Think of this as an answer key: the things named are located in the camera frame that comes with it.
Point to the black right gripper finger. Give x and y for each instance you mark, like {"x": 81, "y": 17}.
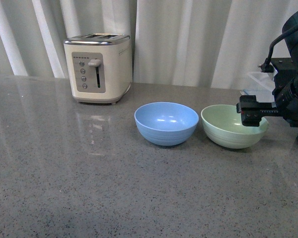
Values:
{"x": 248, "y": 108}

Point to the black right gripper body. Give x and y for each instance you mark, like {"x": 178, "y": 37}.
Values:
{"x": 286, "y": 87}

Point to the green plastic bowl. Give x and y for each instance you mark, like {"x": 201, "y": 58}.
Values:
{"x": 222, "y": 124}

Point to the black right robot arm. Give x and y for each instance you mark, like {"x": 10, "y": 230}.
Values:
{"x": 290, "y": 36}

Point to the blue plastic bowl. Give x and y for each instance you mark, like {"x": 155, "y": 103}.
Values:
{"x": 166, "y": 123}

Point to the clear container lid blue seal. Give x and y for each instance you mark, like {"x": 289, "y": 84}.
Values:
{"x": 262, "y": 95}

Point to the clear plastic food container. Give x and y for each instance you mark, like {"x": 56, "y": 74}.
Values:
{"x": 262, "y": 79}

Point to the white curtain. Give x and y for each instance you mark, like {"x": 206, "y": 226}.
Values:
{"x": 208, "y": 43}

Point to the cream two-slot toaster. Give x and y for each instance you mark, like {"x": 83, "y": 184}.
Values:
{"x": 100, "y": 67}

